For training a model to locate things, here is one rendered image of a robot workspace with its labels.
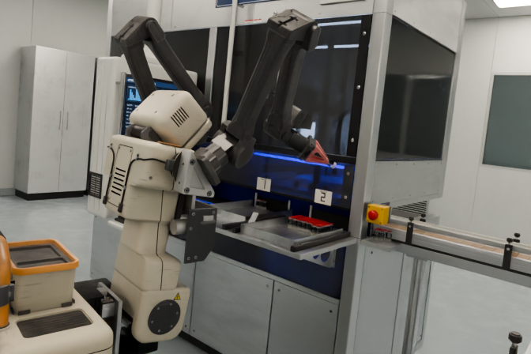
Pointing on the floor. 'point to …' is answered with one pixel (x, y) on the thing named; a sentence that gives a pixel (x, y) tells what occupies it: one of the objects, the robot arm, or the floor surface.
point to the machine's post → (367, 151)
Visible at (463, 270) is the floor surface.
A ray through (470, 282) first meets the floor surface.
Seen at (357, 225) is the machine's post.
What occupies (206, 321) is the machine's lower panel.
